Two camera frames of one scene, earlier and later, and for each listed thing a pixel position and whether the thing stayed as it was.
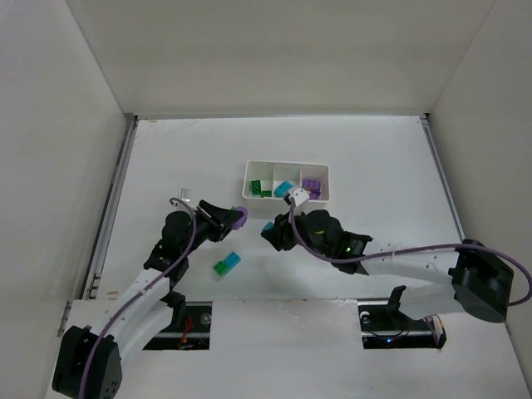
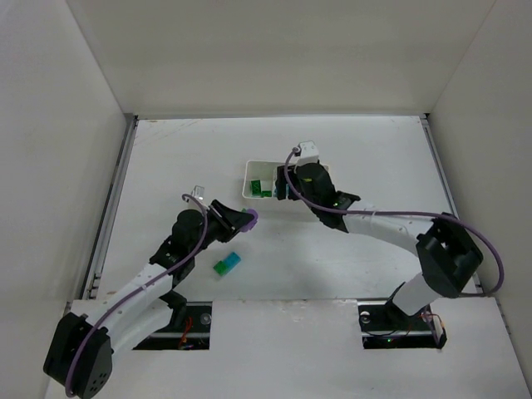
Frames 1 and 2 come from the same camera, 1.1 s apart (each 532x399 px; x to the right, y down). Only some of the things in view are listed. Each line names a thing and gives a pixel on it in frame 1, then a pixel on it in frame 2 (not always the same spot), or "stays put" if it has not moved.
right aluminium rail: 443,177 stays put
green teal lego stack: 223,267 stays put
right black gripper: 285,232 → 284,183
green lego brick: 256,187 stays put
